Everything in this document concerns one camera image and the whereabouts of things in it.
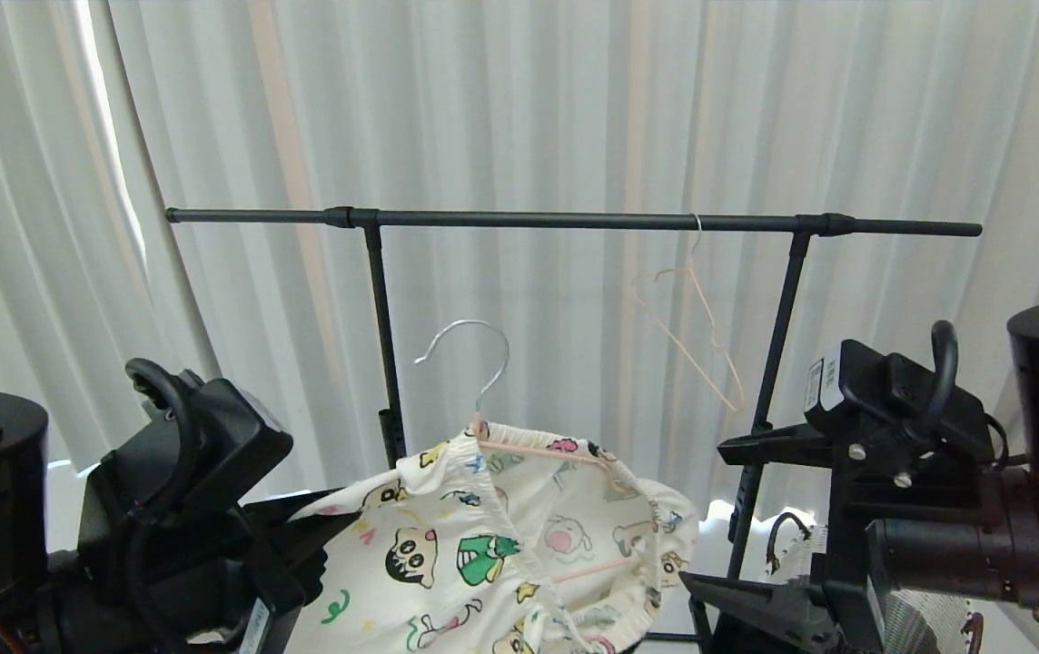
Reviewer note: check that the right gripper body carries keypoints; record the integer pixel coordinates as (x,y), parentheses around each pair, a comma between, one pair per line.
(955,554)

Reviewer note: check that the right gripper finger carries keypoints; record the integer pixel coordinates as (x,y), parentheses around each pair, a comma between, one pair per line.
(792,447)
(774,622)

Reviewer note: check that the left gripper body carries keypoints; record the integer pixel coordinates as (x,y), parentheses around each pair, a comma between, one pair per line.
(165,609)

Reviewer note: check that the pink clothes hanger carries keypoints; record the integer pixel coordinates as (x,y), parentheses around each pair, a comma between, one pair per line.
(483,406)
(696,241)

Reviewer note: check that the cream printed garment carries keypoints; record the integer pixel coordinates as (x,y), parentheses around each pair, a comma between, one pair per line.
(483,509)

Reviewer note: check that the white laundry basket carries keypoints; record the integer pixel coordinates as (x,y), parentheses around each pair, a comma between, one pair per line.
(928,627)

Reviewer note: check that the black clothes rack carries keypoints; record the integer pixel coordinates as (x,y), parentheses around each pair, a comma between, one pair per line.
(574,220)

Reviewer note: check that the white curtain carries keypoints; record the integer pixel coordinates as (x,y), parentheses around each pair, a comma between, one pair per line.
(529,109)

